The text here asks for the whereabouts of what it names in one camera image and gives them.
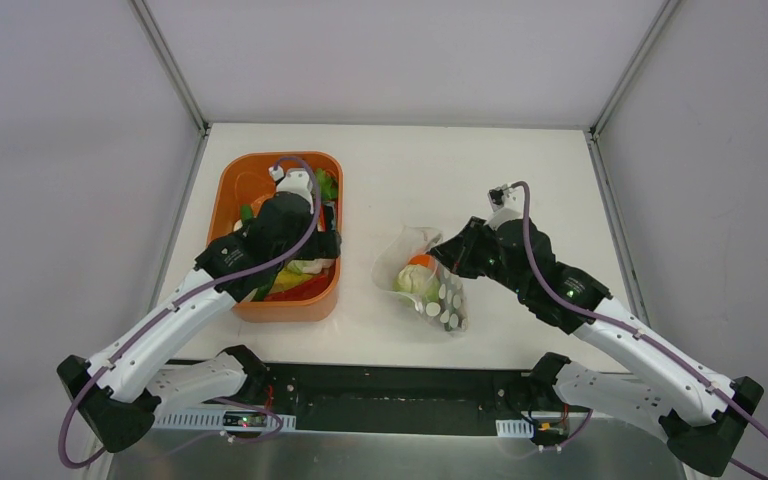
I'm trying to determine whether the orange fruit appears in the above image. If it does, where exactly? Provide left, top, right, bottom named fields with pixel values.
left=408, top=254, right=436, bottom=270

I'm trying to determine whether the long green cucumber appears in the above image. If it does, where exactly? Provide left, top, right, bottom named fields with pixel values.
left=425, top=277, right=469, bottom=332

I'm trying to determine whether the clear dotted zip bag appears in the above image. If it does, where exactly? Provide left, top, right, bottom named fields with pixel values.
left=371, top=227, right=470, bottom=334

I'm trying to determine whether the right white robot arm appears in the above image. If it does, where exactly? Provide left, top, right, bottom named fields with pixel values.
left=429, top=217, right=764, bottom=477

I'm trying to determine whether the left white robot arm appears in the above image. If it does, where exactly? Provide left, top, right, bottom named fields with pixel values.
left=57, top=189, right=340, bottom=453

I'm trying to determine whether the green lettuce leaf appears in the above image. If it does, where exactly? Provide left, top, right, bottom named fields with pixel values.
left=315, top=168, right=339, bottom=202

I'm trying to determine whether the yellow pepper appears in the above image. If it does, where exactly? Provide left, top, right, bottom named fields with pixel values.
left=268, top=269, right=319, bottom=295

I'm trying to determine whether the orange plastic tub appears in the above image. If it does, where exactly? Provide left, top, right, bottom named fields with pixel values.
left=207, top=151, right=344, bottom=323

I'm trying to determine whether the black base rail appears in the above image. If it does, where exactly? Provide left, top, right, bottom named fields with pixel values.
left=199, top=360, right=591, bottom=439

